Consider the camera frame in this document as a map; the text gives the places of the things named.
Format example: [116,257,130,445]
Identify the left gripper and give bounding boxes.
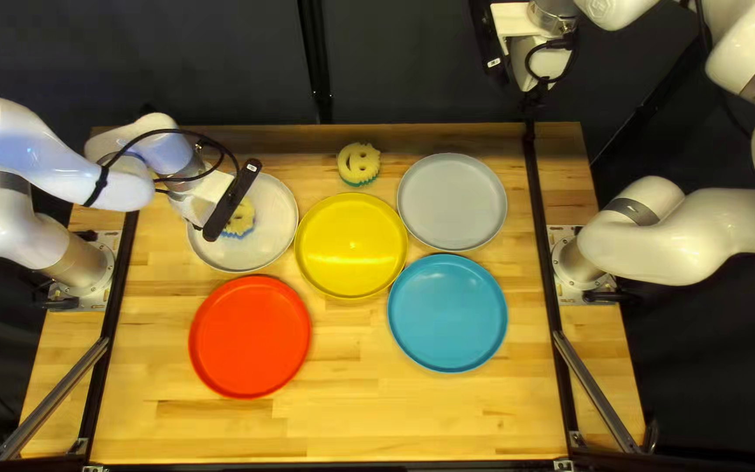
[170,170,239,228]

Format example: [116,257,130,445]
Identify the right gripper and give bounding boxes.
[489,2,576,93]

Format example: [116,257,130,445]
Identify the yellow smiling face sponge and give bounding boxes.
[336,142,382,188]
[220,199,258,239]

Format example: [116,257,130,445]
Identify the grey round plate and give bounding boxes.
[184,171,300,274]
[396,152,509,253]

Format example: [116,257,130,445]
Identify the orange round plate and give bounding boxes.
[187,274,313,400]

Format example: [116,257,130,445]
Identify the yellow round plate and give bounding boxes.
[294,191,410,301]

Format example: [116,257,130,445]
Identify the teal round plate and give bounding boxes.
[387,253,509,374]

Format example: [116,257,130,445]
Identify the black cable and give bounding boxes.
[92,127,242,201]
[523,36,579,83]

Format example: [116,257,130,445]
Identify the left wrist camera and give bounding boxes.
[201,157,264,243]

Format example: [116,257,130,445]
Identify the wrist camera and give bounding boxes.
[201,157,264,243]
[468,0,511,87]

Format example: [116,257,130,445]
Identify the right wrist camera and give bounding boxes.
[468,0,511,87]

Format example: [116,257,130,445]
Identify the black frame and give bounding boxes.
[0,0,661,472]

